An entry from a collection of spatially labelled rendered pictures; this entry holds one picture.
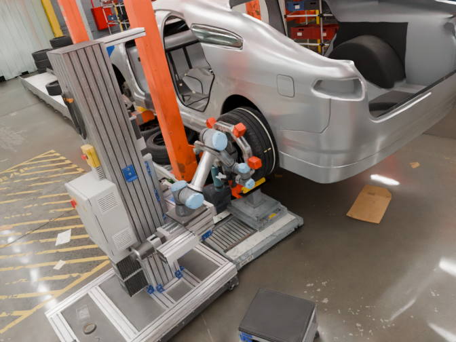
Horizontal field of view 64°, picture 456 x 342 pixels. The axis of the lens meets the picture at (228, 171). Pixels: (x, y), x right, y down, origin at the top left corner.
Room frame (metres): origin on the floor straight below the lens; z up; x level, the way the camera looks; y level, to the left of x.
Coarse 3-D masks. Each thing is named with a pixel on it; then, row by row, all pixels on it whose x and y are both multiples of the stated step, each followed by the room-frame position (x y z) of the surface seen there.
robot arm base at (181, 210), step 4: (176, 204) 2.14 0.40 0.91; (180, 204) 2.12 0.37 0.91; (184, 204) 2.12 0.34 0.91; (176, 208) 2.14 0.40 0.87; (180, 208) 2.11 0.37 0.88; (184, 208) 2.11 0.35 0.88; (188, 208) 2.11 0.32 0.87; (176, 212) 2.13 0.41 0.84; (180, 212) 2.11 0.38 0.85; (184, 212) 2.11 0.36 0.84; (188, 212) 2.10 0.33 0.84; (192, 212) 2.11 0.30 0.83; (180, 216) 2.11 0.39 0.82; (184, 216) 2.10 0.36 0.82
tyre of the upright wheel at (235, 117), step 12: (240, 108) 3.01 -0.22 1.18; (216, 120) 3.06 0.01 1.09; (228, 120) 2.90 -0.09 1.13; (240, 120) 2.79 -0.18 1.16; (252, 120) 2.80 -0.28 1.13; (264, 120) 2.81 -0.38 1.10; (252, 132) 2.70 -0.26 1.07; (264, 132) 2.72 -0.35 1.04; (252, 144) 2.66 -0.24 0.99; (264, 144) 2.67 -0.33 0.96; (264, 156) 2.64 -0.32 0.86; (276, 156) 2.71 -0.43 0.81; (264, 168) 2.64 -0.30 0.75
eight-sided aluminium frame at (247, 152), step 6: (216, 126) 2.91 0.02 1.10; (222, 126) 2.85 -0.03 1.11; (228, 126) 2.86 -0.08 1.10; (234, 138) 2.72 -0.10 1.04; (240, 138) 2.72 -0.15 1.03; (240, 144) 2.66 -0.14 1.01; (246, 144) 2.67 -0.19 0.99; (246, 150) 2.62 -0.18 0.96; (246, 156) 2.62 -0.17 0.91; (246, 162) 2.62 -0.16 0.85
